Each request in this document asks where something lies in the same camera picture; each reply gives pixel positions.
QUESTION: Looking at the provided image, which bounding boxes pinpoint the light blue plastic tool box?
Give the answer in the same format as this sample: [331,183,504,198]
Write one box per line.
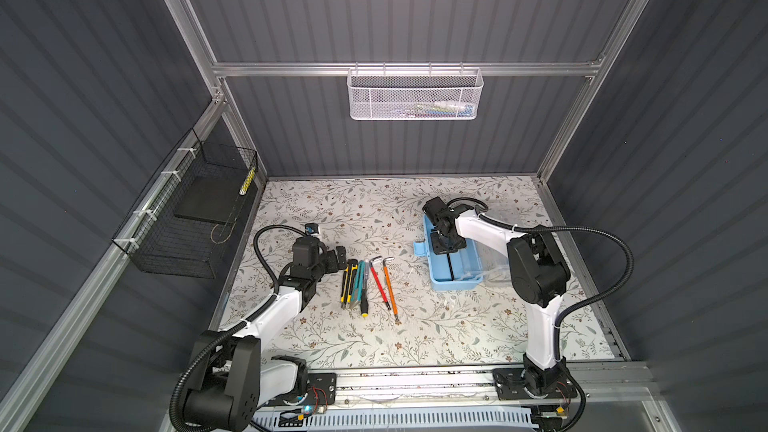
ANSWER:
[414,215,511,292]

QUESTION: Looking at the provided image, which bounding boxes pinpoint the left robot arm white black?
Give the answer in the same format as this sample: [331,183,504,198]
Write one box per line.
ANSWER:
[168,223,346,431]

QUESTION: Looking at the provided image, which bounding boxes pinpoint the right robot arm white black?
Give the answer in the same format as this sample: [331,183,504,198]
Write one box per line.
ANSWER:
[422,197,635,398]

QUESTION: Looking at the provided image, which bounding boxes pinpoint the teal utility knife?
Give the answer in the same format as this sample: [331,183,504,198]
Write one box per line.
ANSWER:
[349,260,366,307]

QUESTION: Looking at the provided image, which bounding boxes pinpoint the yellow black utility knife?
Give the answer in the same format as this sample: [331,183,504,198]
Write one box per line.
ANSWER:
[340,259,358,308]

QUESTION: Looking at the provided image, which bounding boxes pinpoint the black yellow tip screwdriver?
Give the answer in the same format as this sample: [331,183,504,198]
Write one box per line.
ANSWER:
[360,261,369,317]

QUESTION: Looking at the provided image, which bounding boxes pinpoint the floral table mat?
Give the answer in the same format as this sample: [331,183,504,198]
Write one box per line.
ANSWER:
[203,175,619,373]

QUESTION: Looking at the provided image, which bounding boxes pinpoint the yellow marker in black basket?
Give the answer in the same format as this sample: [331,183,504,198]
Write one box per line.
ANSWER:
[239,167,256,196]

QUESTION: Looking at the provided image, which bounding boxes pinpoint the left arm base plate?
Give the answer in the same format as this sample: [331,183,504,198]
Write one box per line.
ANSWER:
[266,373,338,407]

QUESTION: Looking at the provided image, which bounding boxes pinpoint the black wire mesh basket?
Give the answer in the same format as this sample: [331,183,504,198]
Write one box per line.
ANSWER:
[113,132,259,280]

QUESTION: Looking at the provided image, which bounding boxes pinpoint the white wire mesh basket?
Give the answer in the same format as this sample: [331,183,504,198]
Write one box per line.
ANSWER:
[346,67,484,121]

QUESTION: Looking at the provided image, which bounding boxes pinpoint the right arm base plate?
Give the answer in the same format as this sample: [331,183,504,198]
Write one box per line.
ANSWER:
[492,367,578,402]

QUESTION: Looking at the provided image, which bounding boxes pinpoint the white slotted cable duct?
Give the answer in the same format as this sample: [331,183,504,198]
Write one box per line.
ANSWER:
[252,406,540,431]

